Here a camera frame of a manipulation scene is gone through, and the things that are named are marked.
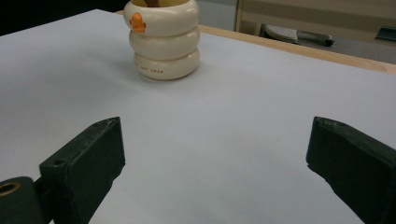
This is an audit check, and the cream ribbed cup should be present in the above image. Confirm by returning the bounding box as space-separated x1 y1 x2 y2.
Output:
122 0 201 81

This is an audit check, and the dark grey rectangular box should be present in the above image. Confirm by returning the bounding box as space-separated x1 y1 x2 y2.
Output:
375 26 396 42

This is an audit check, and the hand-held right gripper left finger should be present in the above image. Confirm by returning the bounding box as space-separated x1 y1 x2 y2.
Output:
39 116 126 224

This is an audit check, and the office chair base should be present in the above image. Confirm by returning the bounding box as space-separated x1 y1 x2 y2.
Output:
261 23 335 48

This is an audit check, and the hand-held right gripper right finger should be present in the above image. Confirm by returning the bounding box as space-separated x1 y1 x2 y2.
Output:
305 116 396 224

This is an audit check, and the black curtain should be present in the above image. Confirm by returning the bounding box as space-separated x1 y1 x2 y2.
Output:
0 0 125 36

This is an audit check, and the white table cover board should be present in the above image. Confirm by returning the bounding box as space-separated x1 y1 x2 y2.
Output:
0 8 396 224

